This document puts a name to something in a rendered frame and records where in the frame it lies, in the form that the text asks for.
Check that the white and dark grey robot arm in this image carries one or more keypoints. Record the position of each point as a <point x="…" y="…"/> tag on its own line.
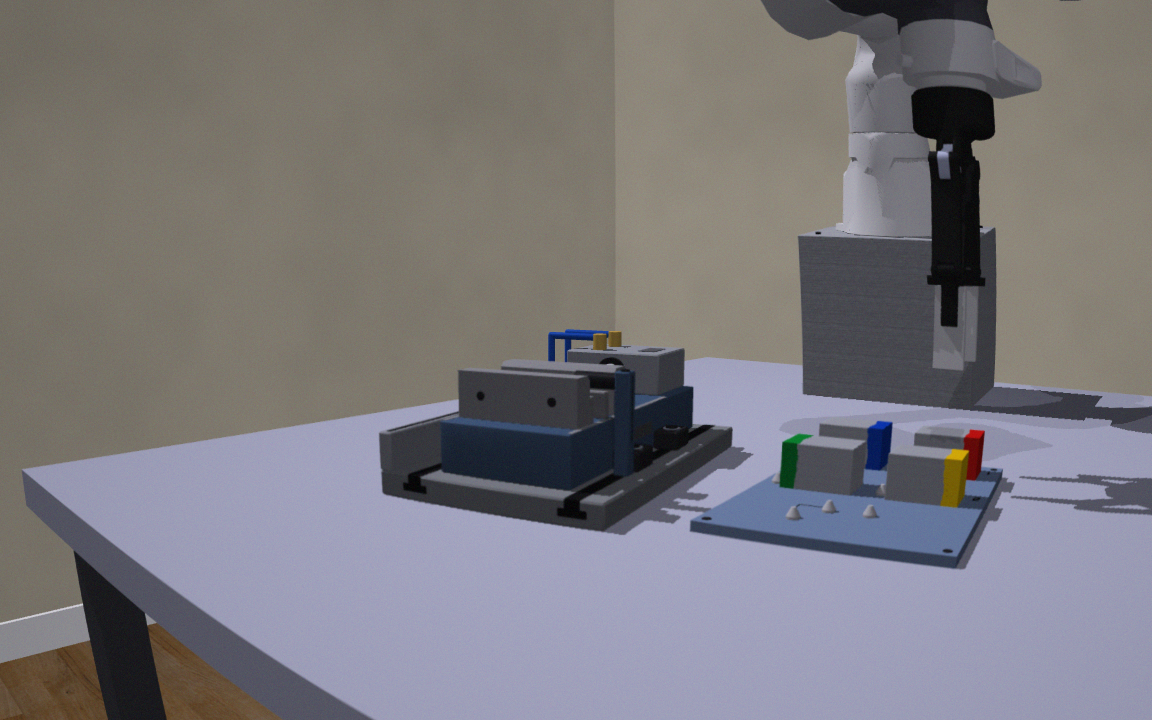
<point x="887" y="186"/>

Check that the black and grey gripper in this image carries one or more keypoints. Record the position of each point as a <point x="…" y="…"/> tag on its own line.
<point x="960" y="116"/>

